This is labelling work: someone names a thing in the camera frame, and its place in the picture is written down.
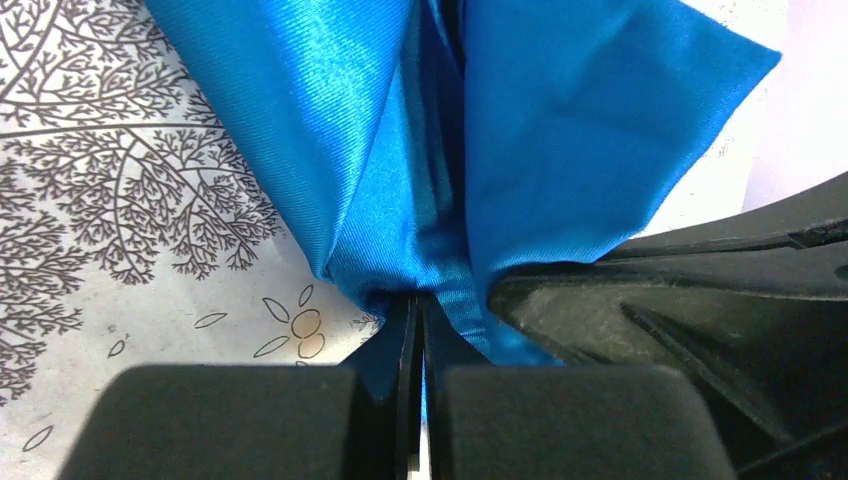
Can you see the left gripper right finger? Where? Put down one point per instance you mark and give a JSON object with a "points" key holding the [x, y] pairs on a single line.
{"points": [[590, 422]]}

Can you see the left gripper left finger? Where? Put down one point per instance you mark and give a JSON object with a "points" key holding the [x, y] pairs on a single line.
{"points": [[354, 420]]}

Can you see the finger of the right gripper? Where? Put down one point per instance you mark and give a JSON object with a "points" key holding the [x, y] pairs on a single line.
{"points": [[752, 308]]}

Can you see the blue cloth napkin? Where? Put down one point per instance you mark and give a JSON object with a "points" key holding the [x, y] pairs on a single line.
{"points": [[435, 145]]}

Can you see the floral tablecloth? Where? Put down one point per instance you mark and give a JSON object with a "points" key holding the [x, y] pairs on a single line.
{"points": [[133, 230]]}

